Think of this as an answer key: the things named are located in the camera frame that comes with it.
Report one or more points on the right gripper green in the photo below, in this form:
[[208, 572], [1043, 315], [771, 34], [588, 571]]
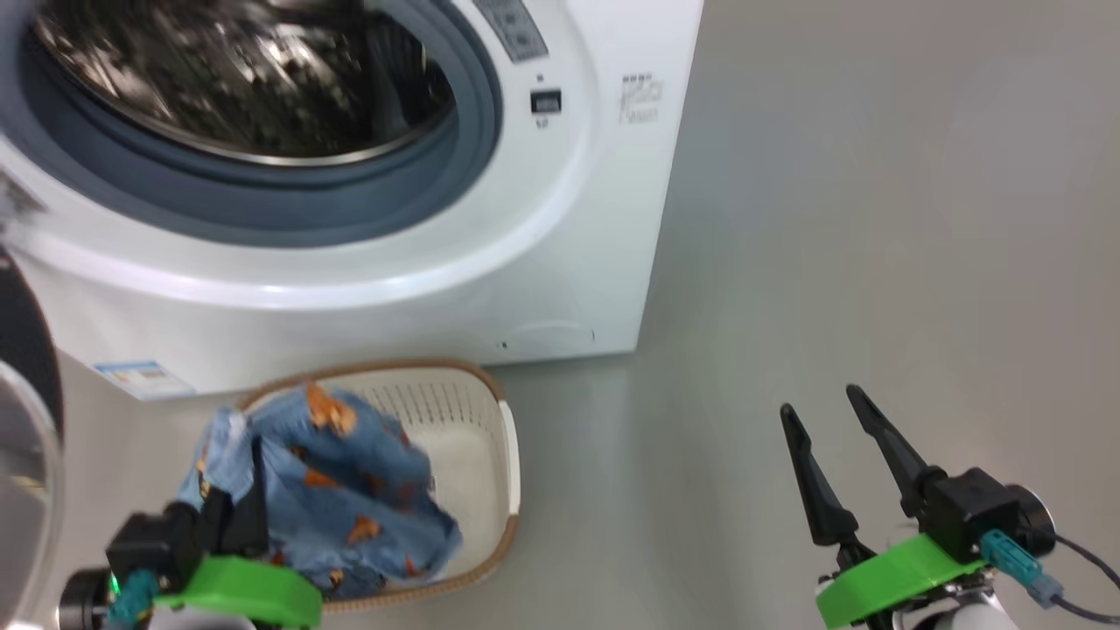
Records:
[[892, 582]]

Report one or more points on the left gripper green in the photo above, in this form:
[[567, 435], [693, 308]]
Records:
[[254, 588]]

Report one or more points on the black round washing machine door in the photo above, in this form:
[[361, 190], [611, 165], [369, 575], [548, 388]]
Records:
[[22, 341]]

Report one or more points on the cream perforated laundry basket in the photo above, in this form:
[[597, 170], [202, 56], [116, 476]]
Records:
[[464, 437]]

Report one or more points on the white front-load washing machine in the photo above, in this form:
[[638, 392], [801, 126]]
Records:
[[569, 219]]

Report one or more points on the blue energy label sticker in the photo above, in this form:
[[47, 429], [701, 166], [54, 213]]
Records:
[[140, 379]]

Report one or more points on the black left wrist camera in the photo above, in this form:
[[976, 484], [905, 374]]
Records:
[[153, 542]]

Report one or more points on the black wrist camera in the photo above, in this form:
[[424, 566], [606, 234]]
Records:
[[153, 542], [971, 512]]

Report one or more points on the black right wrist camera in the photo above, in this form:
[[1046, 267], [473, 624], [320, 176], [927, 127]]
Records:
[[971, 512]]

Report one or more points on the teal left camera connector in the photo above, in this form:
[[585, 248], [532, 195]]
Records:
[[136, 599]]

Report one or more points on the teal camera connector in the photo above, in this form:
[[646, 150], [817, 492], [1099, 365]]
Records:
[[136, 599], [1015, 560]]

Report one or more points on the teal right camera connector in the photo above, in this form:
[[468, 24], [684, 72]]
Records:
[[1015, 560]]

